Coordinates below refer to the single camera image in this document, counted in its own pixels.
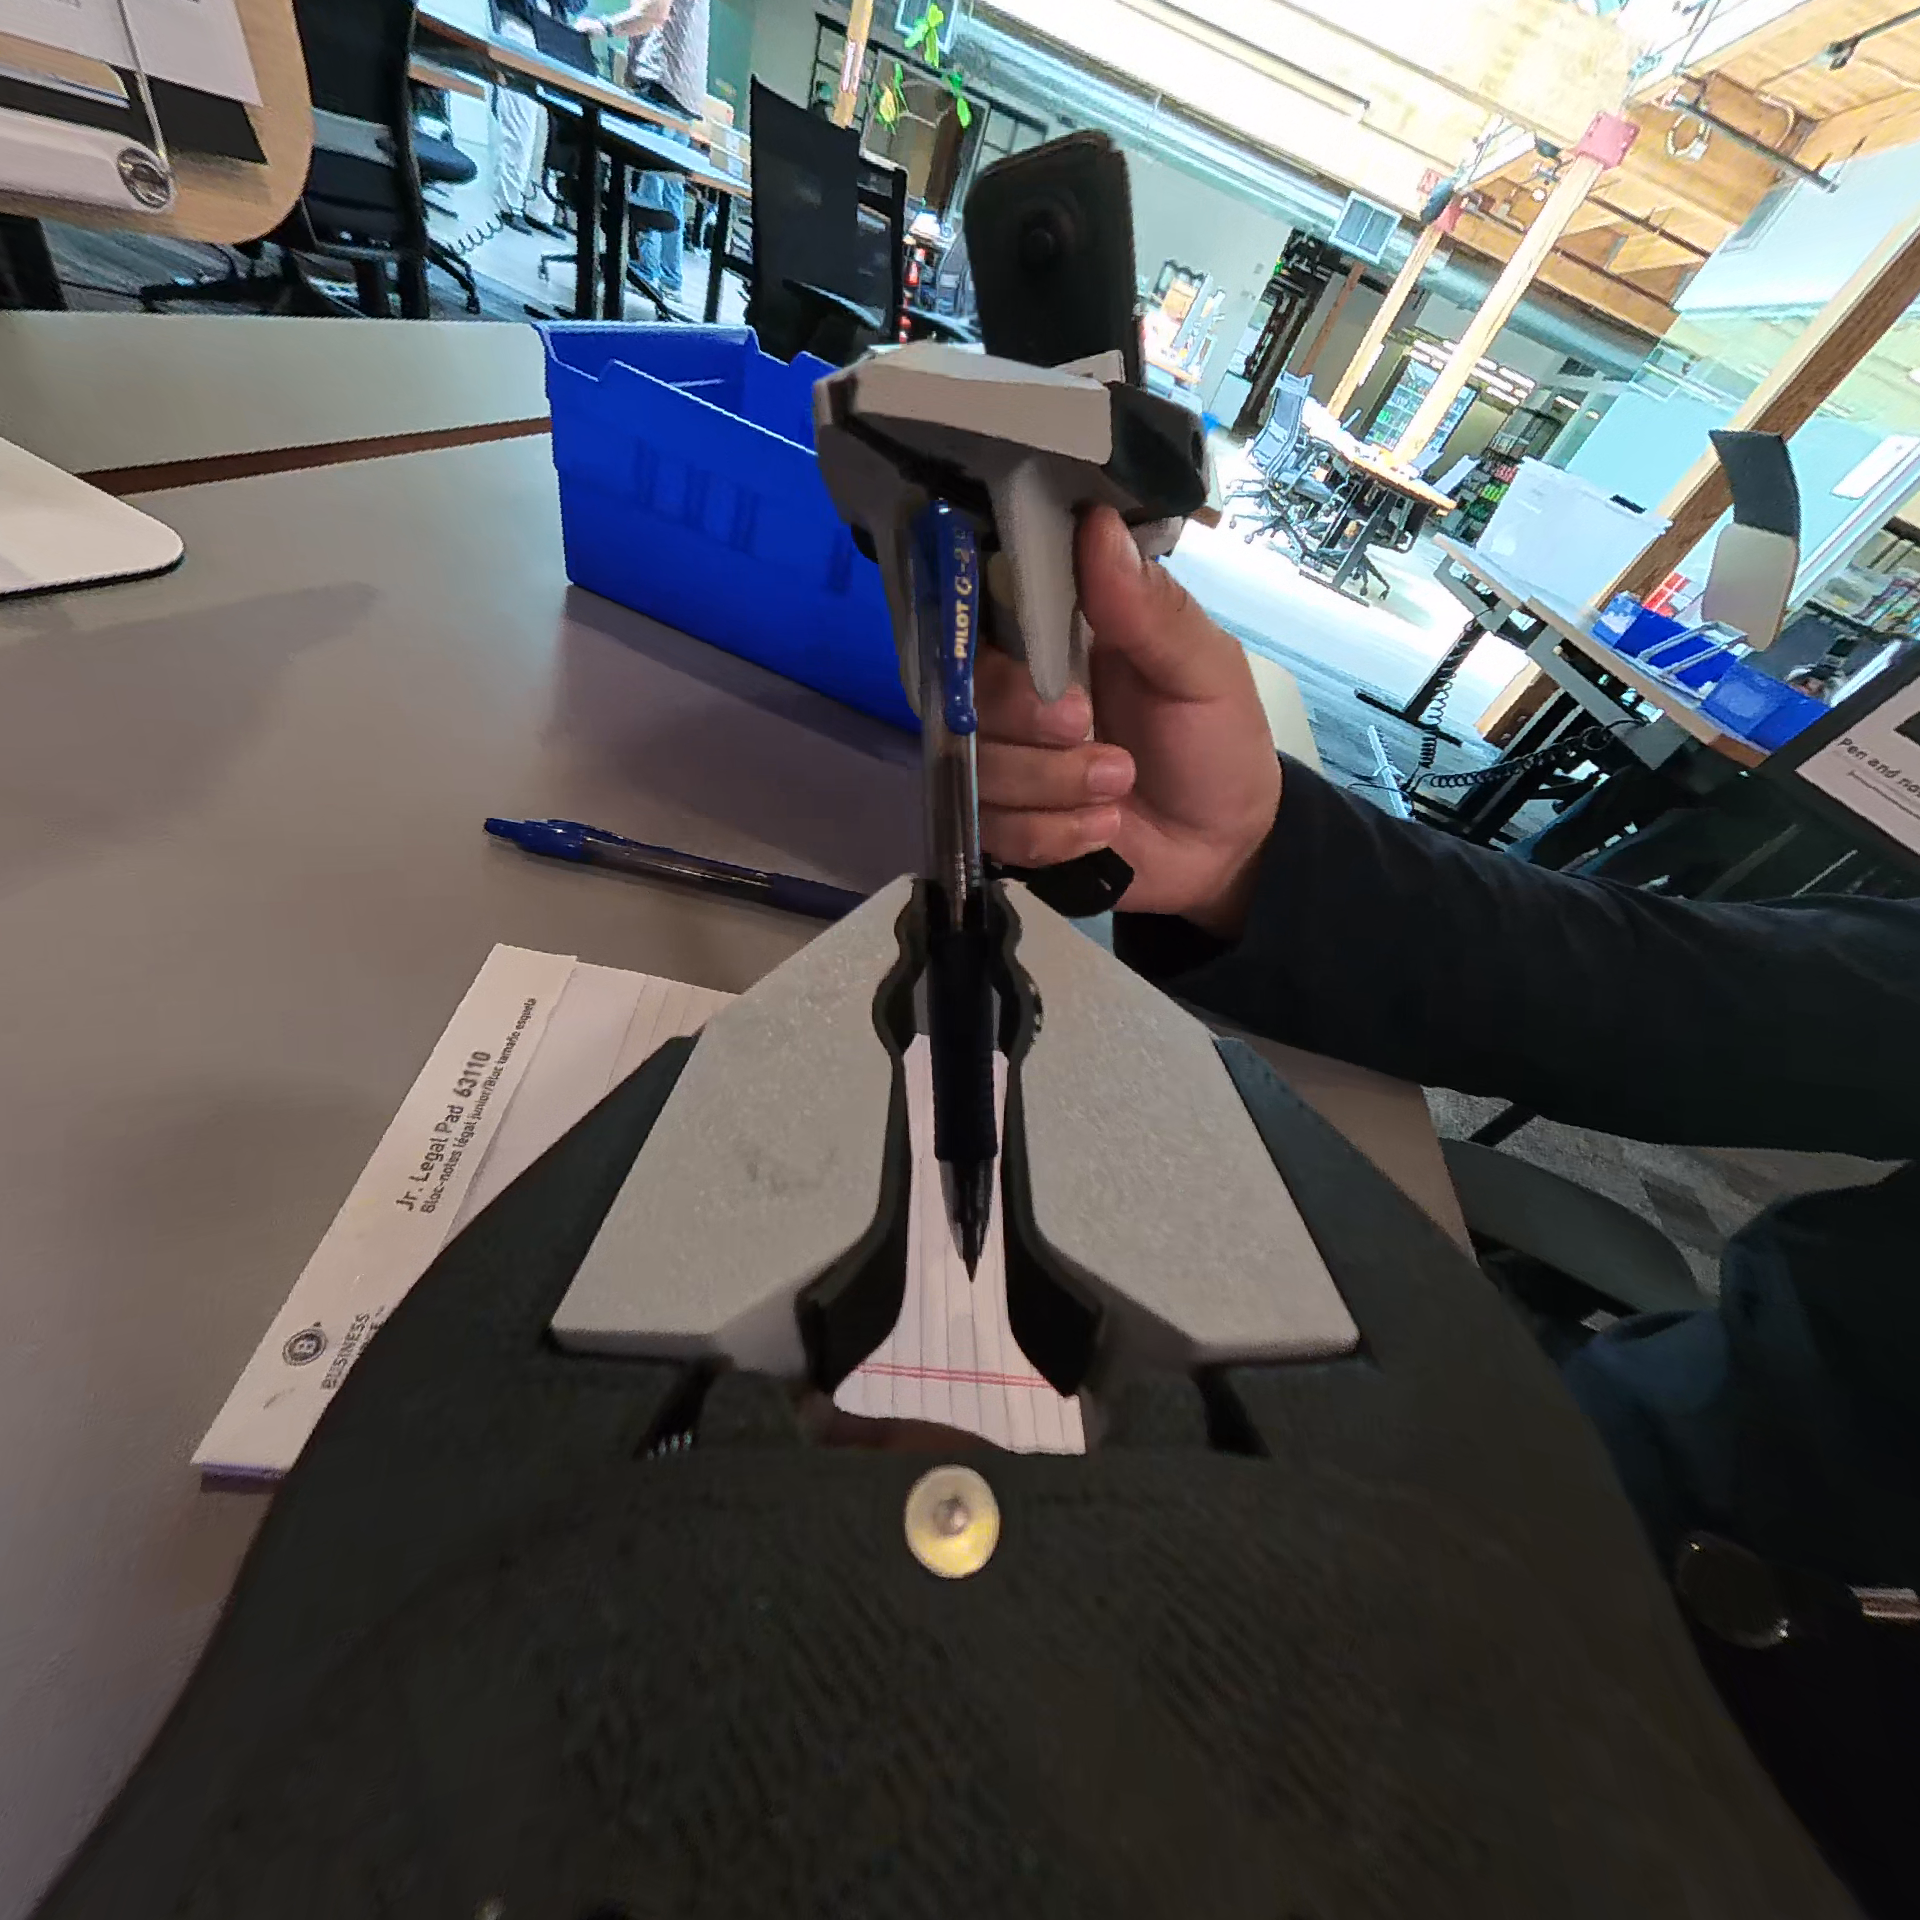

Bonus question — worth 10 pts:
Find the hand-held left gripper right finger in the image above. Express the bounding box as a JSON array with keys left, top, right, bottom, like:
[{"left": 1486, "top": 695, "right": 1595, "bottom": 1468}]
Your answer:
[{"left": 993, "top": 879, "right": 1364, "bottom": 1396}]

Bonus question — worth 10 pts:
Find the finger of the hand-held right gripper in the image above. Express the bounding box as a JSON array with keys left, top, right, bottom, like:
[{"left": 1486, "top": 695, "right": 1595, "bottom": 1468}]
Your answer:
[
  {"left": 984, "top": 348, "right": 1122, "bottom": 706},
  {"left": 814, "top": 348, "right": 987, "bottom": 740}
]

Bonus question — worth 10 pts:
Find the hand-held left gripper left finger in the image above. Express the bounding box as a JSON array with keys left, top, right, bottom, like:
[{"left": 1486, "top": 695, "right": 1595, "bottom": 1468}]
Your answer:
[{"left": 548, "top": 879, "right": 924, "bottom": 1394}]

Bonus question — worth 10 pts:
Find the blue gel pen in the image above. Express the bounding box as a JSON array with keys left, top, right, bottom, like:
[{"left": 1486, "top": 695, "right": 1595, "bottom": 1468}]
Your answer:
[
  {"left": 485, "top": 817, "right": 866, "bottom": 921},
  {"left": 902, "top": 498, "right": 1009, "bottom": 1288}
]

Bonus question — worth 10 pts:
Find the white lined legal pad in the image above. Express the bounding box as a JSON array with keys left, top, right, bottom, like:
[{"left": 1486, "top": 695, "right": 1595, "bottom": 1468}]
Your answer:
[{"left": 192, "top": 945, "right": 1089, "bottom": 1491}]

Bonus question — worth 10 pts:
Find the person's right forearm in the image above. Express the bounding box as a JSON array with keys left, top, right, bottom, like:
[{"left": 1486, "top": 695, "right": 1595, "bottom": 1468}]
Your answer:
[{"left": 1114, "top": 754, "right": 1920, "bottom": 1164}]

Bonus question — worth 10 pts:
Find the long background desk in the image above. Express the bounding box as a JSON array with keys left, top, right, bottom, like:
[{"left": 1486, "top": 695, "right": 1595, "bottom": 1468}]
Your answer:
[{"left": 411, "top": 7, "right": 752, "bottom": 324}]

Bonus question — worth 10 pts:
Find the wooden background desk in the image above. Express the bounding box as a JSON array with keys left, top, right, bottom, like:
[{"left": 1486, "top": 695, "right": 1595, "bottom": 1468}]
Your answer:
[{"left": 1430, "top": 534, "right": 1853, "bottom": 904}]

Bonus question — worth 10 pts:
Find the grey desk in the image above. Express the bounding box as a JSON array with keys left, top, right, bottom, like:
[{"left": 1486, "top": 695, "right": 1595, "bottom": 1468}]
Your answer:
[
  {"left": 0, "top": 417, "right": 1478, "bottom": 1920},
  {"left": 0, "top": 312, "right": 554, "bottom": 481}
]

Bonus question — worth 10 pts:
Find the person's right hand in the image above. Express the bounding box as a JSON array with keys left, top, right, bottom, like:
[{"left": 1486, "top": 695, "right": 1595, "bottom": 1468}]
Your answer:
[{"left": 972, "top": 507, "right": 1288, "bottom": 942}]

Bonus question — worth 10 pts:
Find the blue plastic bin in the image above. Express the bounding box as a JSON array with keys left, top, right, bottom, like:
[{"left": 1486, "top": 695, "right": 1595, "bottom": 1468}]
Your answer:
[{"left": 538, "top": 321, "right": 924, "bottom": 734}]

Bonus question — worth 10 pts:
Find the black office chair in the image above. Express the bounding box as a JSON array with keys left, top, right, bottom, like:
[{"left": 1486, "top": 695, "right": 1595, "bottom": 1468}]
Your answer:
[
  {"left": 746, "top": 75, "right": 913, "bottom": 369},
  {"left": 285, "top": 0, "right": 482, "bottom": 321}
]

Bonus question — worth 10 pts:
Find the green hanging decoration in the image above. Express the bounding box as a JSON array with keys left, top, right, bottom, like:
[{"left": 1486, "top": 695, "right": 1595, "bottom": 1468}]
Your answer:
[{"left": 874, "top": 0, "right": 980, "bottom": 138}]

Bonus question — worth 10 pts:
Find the grey office chair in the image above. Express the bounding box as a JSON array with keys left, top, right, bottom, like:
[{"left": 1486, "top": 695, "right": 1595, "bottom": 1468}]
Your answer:
[{"left": 1222, "top": 375, "right": 1321, "bottom": 542}]

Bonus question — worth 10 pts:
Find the background meeting table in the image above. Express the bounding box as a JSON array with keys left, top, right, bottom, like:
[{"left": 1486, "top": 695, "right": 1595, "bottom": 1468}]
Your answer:
[{"left": 1305, "top": 406, "right": 1460, "bottom": 602}]

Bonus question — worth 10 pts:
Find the white storage box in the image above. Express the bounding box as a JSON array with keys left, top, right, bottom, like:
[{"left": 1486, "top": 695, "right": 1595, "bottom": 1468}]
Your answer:
[{"left": 1477, "top": 458, "right": 1673, "bottom": 609}]

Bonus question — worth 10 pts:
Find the small blue bin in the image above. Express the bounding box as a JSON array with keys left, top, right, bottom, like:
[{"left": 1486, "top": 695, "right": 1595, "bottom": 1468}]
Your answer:
[
  {"left": 1702, "top": 660, "right": 1836, "bottom": 748},
  {"left": 1593, "top": 594, "right": 1749, "bottom": 699}
]

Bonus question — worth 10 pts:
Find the person's dark jacket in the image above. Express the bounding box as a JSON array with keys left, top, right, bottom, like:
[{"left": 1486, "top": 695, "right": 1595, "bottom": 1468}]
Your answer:
[{"left": 1560, "top": 1162, "right": 1920, "bottom": 1920}]

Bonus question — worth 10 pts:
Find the grey folded cardboard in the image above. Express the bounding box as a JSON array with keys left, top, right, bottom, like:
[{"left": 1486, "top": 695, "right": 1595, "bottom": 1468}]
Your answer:
[{"left": 1708, "top": 428, "right": 1805, "bottom": 649}]

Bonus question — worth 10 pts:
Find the black white marker sign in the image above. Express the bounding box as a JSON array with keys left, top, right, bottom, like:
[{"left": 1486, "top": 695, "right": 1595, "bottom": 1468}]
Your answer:
[{"left": 1768, "top": 639, "right": 1920, "bottom": 860}]

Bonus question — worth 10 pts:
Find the white metal stand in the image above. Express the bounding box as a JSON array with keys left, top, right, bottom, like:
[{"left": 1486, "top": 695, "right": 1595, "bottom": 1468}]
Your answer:
[{"left": 0, "top": 434, "right": 186, "bottom": 599}]

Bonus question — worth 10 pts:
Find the wooden sign board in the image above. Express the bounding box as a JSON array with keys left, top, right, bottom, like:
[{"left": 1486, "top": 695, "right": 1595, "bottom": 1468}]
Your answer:
[{"left": 0, "top": 0, "right": 313, "bottom": 249}]

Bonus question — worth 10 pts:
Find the wooden support post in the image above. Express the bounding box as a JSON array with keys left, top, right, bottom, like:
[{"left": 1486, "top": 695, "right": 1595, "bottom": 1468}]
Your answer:
[
  {"left": 1387, "top": 152, "right": 1613, "bottom": 452},
  {"left": 1477, "top": 225, "right": 1920, "bottom": 737}
]

